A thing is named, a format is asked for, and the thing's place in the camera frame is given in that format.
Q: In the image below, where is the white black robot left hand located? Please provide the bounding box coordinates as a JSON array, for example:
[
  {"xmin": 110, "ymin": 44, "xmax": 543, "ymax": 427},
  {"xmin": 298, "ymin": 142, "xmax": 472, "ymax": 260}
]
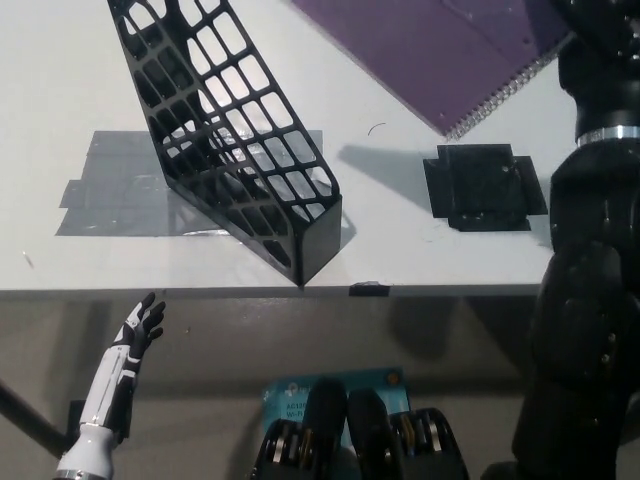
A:
[{"xmin": 79, "ymin": 293, "xmax": 167, "ymax": 442}]

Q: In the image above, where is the purple spiral notebook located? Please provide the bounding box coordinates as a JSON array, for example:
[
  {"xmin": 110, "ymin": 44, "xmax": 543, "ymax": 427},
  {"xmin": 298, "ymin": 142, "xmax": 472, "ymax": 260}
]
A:
[{"xmin": 291, "ymin": 0, "xmax": 576, "ymax": 141}]

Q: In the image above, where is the black lattice magazine stand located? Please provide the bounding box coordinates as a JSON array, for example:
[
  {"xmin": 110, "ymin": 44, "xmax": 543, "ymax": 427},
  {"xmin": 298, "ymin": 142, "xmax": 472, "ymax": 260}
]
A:
[{"xmin": 106, "ymin": 0, "xmax": 344, "ymax": 289}]

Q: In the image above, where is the black table leg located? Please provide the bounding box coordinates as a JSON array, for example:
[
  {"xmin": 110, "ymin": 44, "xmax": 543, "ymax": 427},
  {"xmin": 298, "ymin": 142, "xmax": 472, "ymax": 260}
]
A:
[{"xmin": 0, "ymin": 379, "xmax": 69, "ymax": 459}]

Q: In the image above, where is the grey tape patch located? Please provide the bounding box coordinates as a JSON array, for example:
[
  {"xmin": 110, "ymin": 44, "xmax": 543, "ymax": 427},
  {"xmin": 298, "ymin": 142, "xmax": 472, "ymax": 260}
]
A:
[{"xmin": 54, "ymin": 129, "xmax": 359, "ymax": 239}]

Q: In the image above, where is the small black tape piece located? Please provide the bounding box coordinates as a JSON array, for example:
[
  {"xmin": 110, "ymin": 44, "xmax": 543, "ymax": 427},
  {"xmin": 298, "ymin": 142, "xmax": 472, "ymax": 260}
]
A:
[{"xmin": 349, "ymin": 281, "xmax": 391, "ymax": 297}]

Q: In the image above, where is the black square tape patch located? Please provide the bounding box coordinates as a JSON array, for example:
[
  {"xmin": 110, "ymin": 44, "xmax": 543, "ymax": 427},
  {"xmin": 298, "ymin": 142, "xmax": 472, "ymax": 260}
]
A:
[{"xmin": 422, "ymin": 143, "xmax": 550, "ymax": 233}]

